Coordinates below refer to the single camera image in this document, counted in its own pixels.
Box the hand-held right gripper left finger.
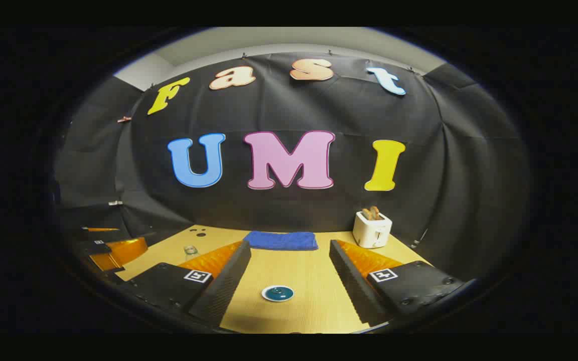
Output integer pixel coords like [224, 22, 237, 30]
[118, 241, 252, 331]

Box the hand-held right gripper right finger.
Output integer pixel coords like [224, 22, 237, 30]
[329, 240, 470, 326]

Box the white teacup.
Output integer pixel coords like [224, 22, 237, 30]
[261, 285, 295, 302]

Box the white toaster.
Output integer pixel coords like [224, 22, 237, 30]
[353, 211, 393, 249]

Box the blue folded towel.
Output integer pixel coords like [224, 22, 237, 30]
[243, 231, 319, 251]

